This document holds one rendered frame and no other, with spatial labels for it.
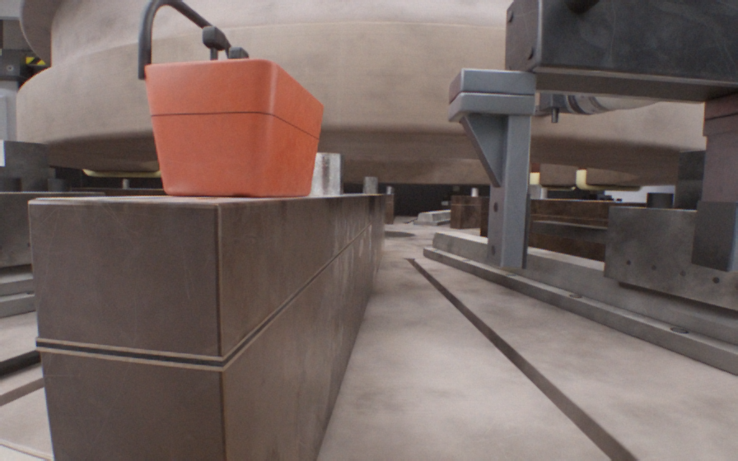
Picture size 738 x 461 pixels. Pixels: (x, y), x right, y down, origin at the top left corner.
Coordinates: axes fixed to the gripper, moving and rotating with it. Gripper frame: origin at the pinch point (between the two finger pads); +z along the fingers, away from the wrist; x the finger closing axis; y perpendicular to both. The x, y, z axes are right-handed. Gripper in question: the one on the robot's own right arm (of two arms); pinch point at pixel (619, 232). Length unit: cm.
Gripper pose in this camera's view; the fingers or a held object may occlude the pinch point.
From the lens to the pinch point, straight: 25.2
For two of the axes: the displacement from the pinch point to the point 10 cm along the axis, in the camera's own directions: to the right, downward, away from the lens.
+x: 10.0, 0.3, 0.0
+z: -0.3, 9.9, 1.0
